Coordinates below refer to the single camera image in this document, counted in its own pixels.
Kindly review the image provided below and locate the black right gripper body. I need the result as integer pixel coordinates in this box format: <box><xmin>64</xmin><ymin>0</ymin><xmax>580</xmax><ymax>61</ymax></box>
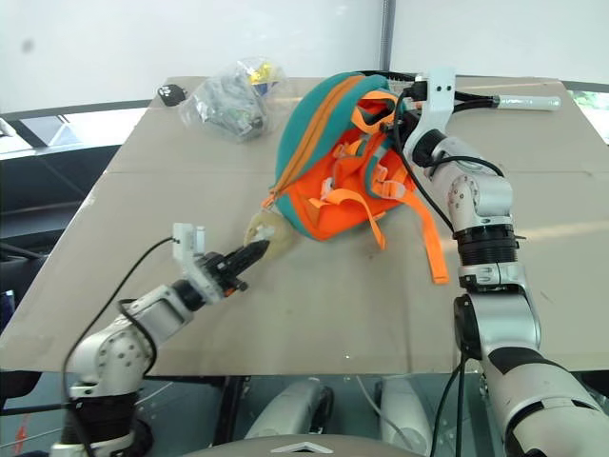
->
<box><xmin>390</xmin><ymin>107</ymin><xmax>426</xmax><ymax>143</ymax></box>

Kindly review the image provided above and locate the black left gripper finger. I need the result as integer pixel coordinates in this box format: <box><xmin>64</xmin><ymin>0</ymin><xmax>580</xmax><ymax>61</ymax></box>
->
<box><xmin>226</xmin><ymin>240</ymin><xmax>271</xmax><ymax>268</ymax></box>
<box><xmin>232</xmin><ymin>247</ymin><xmax>268</xmax><ymax>278</ymax></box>

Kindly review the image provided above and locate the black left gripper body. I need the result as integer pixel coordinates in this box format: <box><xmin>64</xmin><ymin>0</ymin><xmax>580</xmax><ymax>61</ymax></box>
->
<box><xmin>201</xmin><ymin>252</ymin><xmax>249</xmax><ymax>298</ymax></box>

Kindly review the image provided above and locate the beige soft pouch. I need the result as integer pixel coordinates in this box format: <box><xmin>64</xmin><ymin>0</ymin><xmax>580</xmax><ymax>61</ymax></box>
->
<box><xmin>242</xmin><ymin>210</ymin><xmax>297</xmax><ymax>262</ymax></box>

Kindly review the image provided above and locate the orange and teal backpack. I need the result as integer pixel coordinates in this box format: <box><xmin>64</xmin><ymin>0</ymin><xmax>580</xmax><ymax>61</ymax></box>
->
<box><xmin>260</xmin><ymin>70</ymin><xmax>451</xmax><ymax>286</ymax></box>

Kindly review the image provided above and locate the grey metal pole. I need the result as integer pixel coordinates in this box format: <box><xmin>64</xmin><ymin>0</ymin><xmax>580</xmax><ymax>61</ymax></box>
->
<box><xmin>380</xmin><ymin>0</ymin><xmax>398</xmax><ymax>73</ymax></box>

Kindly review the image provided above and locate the brown cardboard table cover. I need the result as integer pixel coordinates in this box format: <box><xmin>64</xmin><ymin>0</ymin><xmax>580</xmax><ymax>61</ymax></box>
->
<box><xmin>0</xmin><ymin>74</ymin><xmax>609</xmax><ymax>378</ymax></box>

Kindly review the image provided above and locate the clear plastic bag with items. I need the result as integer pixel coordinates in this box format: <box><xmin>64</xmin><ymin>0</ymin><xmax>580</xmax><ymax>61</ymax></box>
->
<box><xmin>178</xmin><ymin>55</ymin><xmax>289</xmax><ymax>145</ymax></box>

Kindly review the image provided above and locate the silver robot leg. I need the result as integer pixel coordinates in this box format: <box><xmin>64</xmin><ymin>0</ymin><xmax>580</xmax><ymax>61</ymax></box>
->
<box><xmin>378</xmin><ymin>375</ymin><xmax>435</xmax><ymax>449</ymax></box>
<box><xmin>245</xmin><ymin>379</ymin><xmax>335</xmax><ymax>440</ymax></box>

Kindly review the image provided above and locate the small black white gadget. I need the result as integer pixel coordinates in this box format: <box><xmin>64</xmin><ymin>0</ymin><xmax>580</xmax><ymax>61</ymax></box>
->
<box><xmin>156</xmin><ymin>83</ymin><xmax>187</xmax><ymax>109</ymax></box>

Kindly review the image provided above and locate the grey robot torso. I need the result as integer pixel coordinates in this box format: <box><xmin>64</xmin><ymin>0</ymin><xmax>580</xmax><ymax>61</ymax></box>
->
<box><xmin>183</xmin><ymin>431</ymin><xmax>432</xmax><ymax>457</ymax></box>

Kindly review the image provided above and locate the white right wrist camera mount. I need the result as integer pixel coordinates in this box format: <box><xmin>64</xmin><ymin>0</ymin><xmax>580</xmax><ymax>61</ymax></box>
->
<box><xmin>412</xmin><ymin>67</ymin><xmax>457</xmax><ymax>145</ymax></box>

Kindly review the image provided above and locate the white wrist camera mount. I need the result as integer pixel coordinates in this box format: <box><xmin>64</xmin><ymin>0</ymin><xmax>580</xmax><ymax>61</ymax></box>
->
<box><xmin>412</xmin><ymin>67</ymin><xmax>457</xmax><ymax>145</ymax></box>
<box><xmin>171</xmin><ymin>222</ymin><xmax>226</xmax><ymax>304</ymax></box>

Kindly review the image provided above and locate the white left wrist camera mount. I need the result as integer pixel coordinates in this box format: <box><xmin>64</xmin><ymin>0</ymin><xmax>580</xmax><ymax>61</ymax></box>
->
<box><xmin>171</xmin><ymin>222</ymin><xmax>226</xmax><ymax>304</ymax></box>

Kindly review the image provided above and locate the thin white cable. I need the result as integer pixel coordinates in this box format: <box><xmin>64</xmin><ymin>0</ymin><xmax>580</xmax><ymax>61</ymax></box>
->
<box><xmin>355</xmin><ymin>374</ymin><xmax>405</xmax><ymax>442</ymax></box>

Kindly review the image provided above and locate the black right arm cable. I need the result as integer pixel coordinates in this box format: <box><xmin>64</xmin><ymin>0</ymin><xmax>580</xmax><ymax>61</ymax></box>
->
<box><xmin>392</xmin><ymin>85</ymin><xmax>506</xmax><ymax>457</ymax></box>

